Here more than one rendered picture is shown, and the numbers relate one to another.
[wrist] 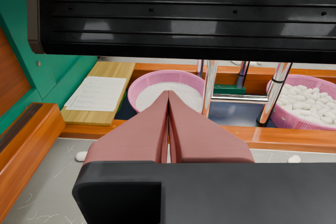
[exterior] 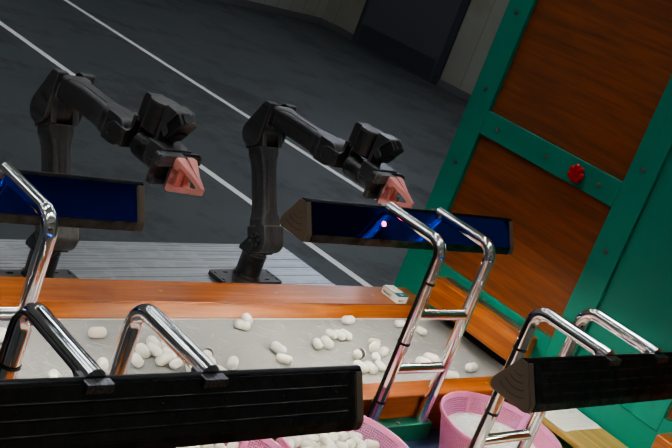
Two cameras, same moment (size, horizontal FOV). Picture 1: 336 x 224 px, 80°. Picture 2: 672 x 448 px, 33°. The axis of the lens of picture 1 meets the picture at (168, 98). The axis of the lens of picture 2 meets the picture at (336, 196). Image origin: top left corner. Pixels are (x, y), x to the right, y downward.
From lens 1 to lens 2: 2.53 m
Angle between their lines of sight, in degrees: 109
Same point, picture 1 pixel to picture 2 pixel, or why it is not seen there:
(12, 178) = not seen: hidden behind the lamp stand
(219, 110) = not seen: outside the picture
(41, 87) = (554, 345)
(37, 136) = (493, 324)
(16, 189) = not seen: hidden behind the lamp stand
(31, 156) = (481, 325)
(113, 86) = (555, 416)
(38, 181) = (472, 356)
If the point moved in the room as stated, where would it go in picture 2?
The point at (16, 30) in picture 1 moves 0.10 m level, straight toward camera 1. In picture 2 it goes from (579, 293) to (537, 276)
